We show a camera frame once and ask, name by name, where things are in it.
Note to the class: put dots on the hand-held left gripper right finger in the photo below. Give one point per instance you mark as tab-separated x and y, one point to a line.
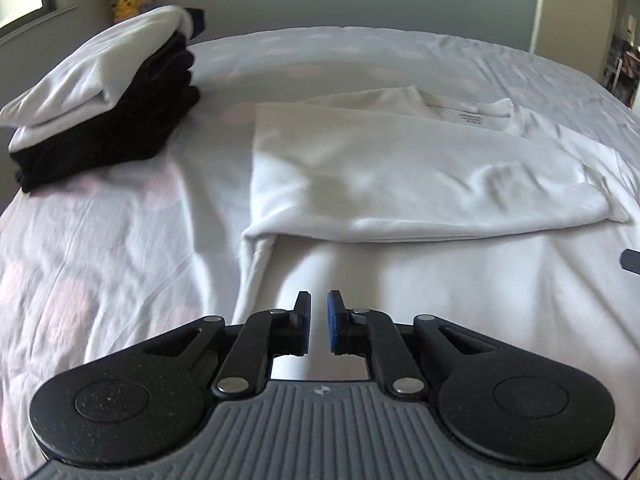
333	325

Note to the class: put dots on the white door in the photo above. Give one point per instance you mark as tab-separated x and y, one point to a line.
570	15

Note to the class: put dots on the white t-shirt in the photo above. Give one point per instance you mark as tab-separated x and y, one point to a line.
400	175

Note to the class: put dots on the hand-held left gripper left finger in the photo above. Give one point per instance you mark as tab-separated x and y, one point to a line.
301	327

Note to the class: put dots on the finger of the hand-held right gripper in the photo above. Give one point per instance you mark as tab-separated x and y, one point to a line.
631	261

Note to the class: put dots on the white folded garment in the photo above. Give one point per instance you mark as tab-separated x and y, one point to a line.
85	75

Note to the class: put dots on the stack of black folded clothes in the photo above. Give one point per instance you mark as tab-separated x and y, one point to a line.
115	140

